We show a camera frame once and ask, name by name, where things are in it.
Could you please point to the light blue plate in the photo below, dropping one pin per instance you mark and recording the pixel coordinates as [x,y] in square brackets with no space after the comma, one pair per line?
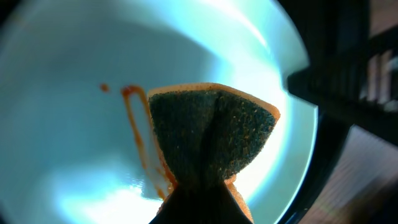
[68,153]

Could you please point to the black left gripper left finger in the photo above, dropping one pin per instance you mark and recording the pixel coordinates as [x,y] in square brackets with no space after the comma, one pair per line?
[181,207]

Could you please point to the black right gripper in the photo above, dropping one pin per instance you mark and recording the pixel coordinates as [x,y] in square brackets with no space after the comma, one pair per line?
[343,75]

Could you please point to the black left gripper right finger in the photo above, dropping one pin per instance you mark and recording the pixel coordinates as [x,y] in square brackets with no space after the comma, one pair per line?
[218,206]

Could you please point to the orange green scrub sponge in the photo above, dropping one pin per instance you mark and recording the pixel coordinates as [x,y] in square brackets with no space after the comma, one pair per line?
[209,132]

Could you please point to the black round tray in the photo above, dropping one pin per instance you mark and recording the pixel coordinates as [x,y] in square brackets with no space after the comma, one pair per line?
[329,144]

